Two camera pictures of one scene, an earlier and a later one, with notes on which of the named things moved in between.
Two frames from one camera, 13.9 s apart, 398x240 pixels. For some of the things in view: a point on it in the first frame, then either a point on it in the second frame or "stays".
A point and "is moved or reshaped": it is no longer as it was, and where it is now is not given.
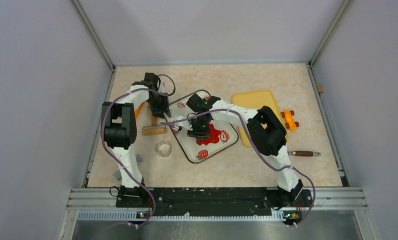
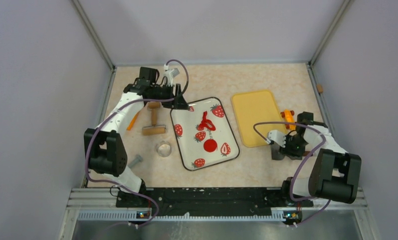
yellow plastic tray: [256, 100] stays
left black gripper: [164, 108] → [179, 102]
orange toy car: [290, 123] stays
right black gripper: [196, 134] → [290, 152]
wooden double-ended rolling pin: [153, 128] stays
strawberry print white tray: [180, 110] is moved or reshaped
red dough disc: [214, 136] → [210, 145]
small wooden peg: [319, 88] stays
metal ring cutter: [163, 149] stays
